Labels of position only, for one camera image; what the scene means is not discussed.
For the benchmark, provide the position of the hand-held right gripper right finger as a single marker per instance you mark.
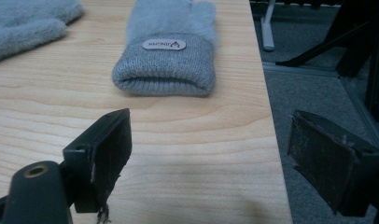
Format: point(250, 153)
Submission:
point(330, 161)

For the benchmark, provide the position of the white stand leg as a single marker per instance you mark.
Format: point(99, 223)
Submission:
point(267, 28)

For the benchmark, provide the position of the grey glove with label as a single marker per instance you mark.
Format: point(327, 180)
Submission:
point(167, 49)

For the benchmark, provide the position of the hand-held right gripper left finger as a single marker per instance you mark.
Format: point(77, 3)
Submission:
point(97, 161)

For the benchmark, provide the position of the grey fuzzy glove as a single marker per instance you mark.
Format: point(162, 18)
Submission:
point(25, 28)

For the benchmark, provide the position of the black metal stand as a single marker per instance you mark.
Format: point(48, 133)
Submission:
point(352, 40)

